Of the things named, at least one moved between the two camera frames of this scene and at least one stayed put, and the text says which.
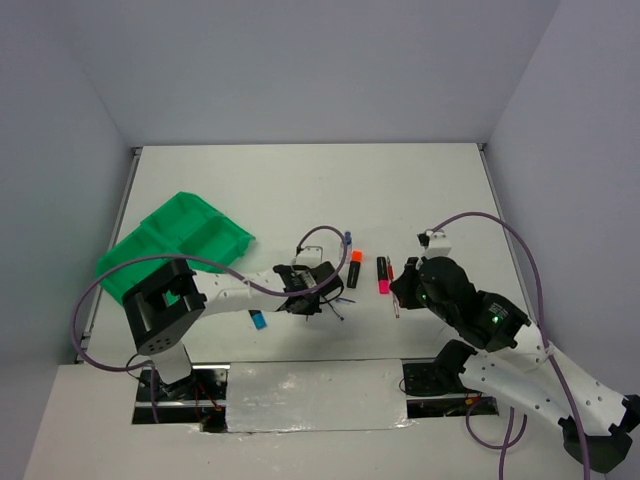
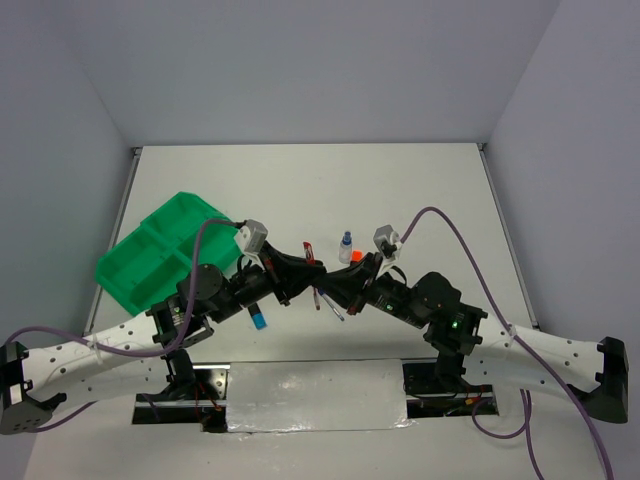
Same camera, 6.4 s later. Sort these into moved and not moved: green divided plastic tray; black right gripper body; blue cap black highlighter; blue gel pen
Moved: black right gripper body
Not moved: blue gel pen; blue cap black highlighter; green divided plastic tray
